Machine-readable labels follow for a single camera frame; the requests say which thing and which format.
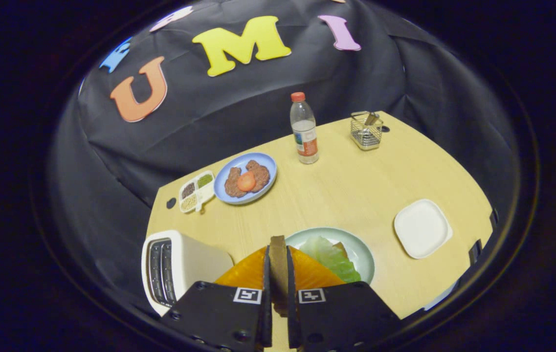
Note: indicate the clear water bottle red cap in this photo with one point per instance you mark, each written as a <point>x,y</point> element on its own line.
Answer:
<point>305,132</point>

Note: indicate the white seasoning tray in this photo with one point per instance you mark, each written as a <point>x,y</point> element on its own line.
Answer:
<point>195,193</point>

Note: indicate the blue plate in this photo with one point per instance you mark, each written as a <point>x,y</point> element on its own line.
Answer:
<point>221,188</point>

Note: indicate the red tomato slice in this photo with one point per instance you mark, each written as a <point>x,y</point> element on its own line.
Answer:
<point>246,182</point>

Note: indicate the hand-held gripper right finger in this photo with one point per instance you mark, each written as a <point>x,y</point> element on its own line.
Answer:
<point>341,315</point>

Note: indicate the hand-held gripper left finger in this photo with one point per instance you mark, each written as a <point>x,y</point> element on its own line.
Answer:
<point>219,313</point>

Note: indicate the brown toast slice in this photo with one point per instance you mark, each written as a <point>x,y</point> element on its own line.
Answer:
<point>278,274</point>

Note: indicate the pale green plate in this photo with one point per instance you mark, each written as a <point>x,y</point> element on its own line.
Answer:
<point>361,252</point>

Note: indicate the green lettuce leaf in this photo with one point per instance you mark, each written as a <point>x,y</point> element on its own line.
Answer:
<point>329,256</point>

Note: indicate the brown meat patty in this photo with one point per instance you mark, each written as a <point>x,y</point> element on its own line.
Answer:
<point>260,173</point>
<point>233,183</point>

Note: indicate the white square plate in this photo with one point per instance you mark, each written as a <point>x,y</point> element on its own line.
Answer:
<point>422,229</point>

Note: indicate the white toaster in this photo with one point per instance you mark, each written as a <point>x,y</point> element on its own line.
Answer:
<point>199,259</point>

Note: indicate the black table edge bracket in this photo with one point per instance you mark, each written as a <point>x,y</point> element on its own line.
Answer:
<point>475,252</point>
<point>494,217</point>

